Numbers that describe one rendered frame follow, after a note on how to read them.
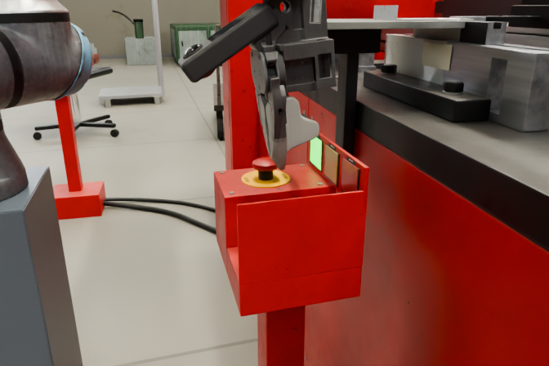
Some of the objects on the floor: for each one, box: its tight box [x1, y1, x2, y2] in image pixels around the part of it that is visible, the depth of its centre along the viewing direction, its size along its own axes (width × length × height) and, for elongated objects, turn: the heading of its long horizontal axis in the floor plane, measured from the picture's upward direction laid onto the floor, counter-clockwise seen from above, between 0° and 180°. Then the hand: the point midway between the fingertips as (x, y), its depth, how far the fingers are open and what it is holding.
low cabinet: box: [170, 23, 222, 68], centre depth 885 cm, size 179×164×71 cm
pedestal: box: [53, 96, 106, 220], centre depth 226 cm, size 20×25×83 cm
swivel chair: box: [33, 67, 119, 140], centre depth 363 cm, size 67×67×105 cm
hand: (274, 159), depth 55 cm, fingers closed
